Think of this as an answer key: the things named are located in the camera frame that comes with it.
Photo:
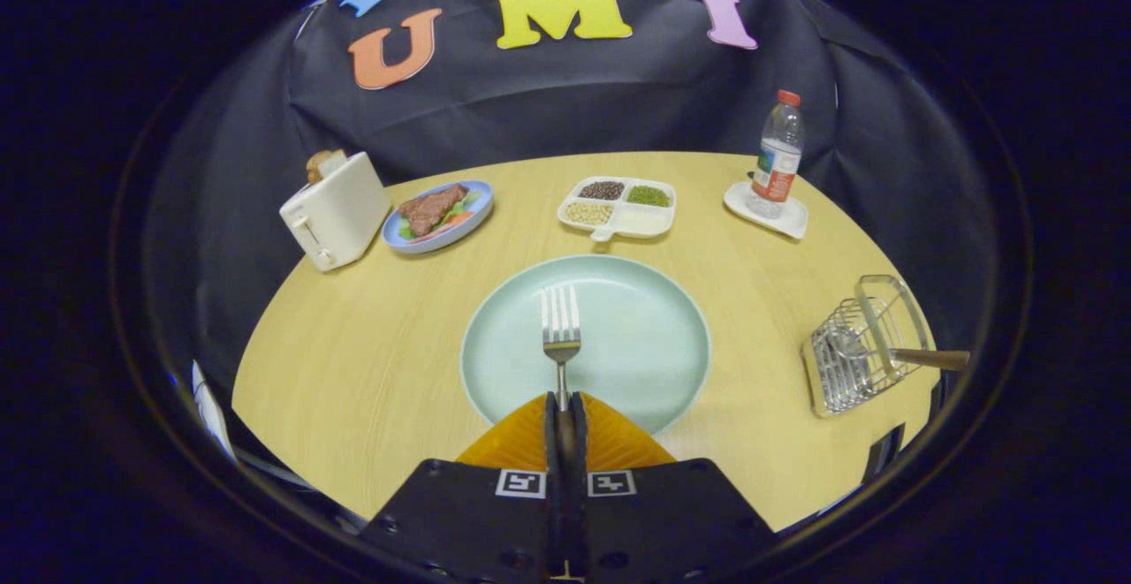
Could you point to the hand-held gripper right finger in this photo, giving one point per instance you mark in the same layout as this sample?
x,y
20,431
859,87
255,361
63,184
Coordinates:
x,y
578,496

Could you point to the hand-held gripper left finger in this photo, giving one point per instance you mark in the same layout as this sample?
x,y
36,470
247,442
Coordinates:
x,y
551,496

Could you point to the pale green round plate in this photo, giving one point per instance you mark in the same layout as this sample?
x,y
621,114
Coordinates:
x,y
636,345

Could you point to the small blue plate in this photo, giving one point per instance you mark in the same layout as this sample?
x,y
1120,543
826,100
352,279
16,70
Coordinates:
x,y
424,246

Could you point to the white divided dish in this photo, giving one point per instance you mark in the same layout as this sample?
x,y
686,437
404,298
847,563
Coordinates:
x,y
645,222

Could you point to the pale soybeans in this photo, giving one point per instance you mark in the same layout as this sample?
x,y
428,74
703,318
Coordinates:
x,y
588,213

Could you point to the orange carrot slice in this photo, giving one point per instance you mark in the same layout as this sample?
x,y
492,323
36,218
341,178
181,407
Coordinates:
x,y
455,218

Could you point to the green lettuce leaves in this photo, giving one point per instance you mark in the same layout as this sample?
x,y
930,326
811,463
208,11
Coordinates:
x,y
466,202

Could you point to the dark red beans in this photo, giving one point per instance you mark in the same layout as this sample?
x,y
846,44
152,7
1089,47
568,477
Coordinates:
x,y
602,190

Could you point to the green mung beans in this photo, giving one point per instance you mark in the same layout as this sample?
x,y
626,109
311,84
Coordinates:
x,y
648,196

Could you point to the brown steak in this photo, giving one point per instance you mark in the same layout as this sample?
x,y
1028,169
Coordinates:
x,y
433,208

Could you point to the white square coaster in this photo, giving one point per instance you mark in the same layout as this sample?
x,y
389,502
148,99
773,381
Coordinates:
x,y
791,223

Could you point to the cream toaster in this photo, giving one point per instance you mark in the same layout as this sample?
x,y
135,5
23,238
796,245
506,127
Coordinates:
x,y
340,213

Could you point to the clear water bottle red cap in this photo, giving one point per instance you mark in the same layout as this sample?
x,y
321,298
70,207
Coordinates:
x,y
778,169

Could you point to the black backdrop cloth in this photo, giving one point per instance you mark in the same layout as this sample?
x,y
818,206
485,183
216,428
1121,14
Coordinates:
x,y
574,98

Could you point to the toasted bread slice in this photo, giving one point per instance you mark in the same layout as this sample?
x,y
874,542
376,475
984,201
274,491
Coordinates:
x,y
320,164

